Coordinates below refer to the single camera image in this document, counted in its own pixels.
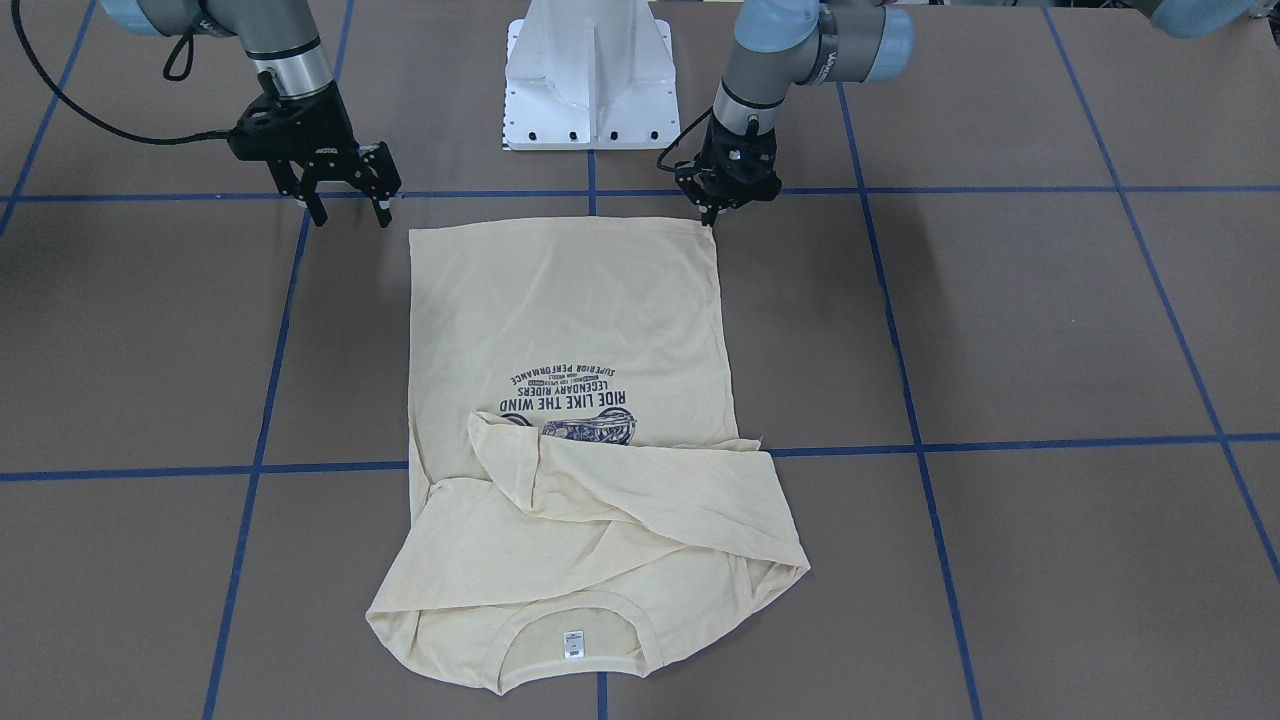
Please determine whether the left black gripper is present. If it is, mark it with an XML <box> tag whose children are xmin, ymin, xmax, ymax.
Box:
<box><xmin>675</xmin><ymin>115</ymin><xmax>782</xmax><ymax>227</ymax></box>

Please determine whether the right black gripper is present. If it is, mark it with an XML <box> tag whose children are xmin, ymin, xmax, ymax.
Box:
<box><xmin>228</xmin><ymin>82</ymin><xmax>401</xmax><ymax>229</ymax></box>

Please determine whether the beige long-sleeve printed shirt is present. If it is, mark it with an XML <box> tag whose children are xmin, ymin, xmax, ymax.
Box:
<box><xmin>366</xmin><ymin>217</ymin><xmax>812</xmax><ymax>694</ymax></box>

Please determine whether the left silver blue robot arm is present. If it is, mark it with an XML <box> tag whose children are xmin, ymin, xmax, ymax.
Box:
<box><xmin>671</xmin><ymin>1</ymin><xmax>1277</xmax><ymax>227</ymax></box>

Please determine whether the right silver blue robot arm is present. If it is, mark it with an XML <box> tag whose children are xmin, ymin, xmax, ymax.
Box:
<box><xmin>101</xmin><ymin>1</ymin><xmax>401</xmax><ymax>228</ymax></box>

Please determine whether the brown paper table cover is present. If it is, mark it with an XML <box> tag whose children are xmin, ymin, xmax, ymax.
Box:
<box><xmin>1</xmin><ymin>1</ymin><xmax>1279</xmax><ymax>719</ymax></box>

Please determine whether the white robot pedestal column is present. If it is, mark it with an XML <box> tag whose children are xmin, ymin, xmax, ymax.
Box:
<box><xmin>502</xmin><ymin>1</ymin><xmax>682</xmax><ymax>151</ymax></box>

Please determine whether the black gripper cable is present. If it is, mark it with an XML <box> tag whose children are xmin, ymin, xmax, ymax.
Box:
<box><xmin>8</xmin><ymin>0</ymin><xmax>261</xmax><ymax>146</ymax></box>

